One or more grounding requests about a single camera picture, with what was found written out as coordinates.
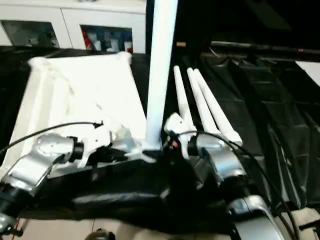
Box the white plastic table top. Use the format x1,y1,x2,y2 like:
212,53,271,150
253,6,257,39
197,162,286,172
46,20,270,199
0,51,161,176

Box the white plastic table leg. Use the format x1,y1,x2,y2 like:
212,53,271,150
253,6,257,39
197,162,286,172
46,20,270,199
186,67,226,137
143,0,179,153
173,65,198,131
193,69,244,148

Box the dark brown rounded object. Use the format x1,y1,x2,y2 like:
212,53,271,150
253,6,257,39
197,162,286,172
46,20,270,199
86,228,116,240

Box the black glossy mat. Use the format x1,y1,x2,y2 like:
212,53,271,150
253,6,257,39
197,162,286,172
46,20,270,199
0,44,320,226

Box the red package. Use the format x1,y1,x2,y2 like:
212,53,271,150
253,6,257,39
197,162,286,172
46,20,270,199
81,28,92,50

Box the black flat monitor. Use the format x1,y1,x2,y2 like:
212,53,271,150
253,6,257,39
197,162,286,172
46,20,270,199
210,0,320,55

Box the white glass door cabinet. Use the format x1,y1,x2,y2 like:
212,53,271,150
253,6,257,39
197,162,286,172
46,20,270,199
0,0,148,54

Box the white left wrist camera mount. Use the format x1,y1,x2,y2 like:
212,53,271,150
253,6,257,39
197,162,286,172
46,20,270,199
74,121,114,169

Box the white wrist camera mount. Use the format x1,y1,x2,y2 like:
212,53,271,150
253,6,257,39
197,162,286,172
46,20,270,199
163,112,199,160
74,121,114,169

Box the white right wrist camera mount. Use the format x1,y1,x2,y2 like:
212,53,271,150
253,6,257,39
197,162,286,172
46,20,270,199
163,112,199,160

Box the thin red cable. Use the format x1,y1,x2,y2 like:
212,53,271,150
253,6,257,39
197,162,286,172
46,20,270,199
13,217,23,236

